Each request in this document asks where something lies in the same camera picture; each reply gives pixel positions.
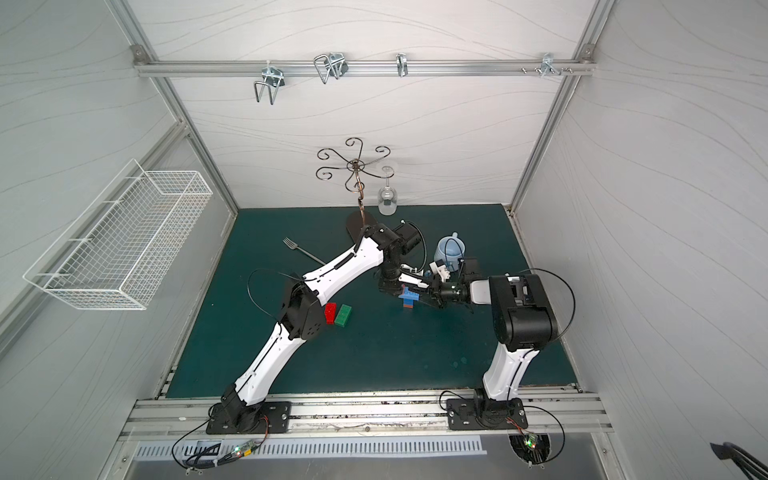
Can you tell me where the light blue long lego brick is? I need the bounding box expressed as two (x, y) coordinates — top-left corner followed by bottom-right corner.
(399, 287), (420, 301)

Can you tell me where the green long lego brick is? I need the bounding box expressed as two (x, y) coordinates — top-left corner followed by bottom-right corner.
(334, 304), (352, 327)

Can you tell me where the red long lego brick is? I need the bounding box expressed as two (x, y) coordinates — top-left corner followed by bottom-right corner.
(324, 302), (337, 325)

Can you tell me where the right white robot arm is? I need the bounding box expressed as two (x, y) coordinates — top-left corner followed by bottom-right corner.
(426, 258), (560, 421)

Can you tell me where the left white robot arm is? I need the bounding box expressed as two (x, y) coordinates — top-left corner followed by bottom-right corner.
(221, 222), (422, 417)

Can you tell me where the light blue mug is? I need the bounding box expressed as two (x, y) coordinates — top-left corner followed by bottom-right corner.
(434, 232), (466, 272)

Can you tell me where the dark oval stand base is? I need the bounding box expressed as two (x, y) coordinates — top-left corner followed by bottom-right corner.
(345, 210), (378, 242)

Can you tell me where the wine glass hanging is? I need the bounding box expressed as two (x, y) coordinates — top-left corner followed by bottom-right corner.
(378, 166), (398, 216)

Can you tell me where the copper stand pole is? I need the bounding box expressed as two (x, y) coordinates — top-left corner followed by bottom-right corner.
(315, 137), (394, 230)

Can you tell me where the silver metal fork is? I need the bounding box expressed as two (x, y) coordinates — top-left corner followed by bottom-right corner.
(283, 237), (325, 265)

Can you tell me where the small metal hook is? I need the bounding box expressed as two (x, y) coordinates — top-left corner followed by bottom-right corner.
(395, 53), (408, 78)

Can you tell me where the metal angled hook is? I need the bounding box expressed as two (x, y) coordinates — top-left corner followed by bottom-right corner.
(313, 52), (349, 84)

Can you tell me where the metal double hook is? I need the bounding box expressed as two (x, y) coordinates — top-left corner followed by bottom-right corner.
(254, 64), (285, 105)

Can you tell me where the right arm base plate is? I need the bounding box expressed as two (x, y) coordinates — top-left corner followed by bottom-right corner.
(445, 398), (528, 431)

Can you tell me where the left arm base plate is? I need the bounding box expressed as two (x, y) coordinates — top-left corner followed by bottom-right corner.
(206, 401), (292, 435)

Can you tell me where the metal bracket hook right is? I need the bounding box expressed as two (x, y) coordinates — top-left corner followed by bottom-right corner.
(520, 53), (572, 77)

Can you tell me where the aluminium top rail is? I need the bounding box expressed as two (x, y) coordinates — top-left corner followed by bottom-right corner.
(135, 57), (597, 79)

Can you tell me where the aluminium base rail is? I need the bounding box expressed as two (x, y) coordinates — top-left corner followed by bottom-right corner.
(119, 386), (613, 440)

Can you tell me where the white wire basket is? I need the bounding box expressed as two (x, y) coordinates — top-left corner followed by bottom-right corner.
(22, 159), (213, 311)

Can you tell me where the white slotted cable duct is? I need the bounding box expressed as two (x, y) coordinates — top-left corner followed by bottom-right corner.
(134, 435), (487, 461)

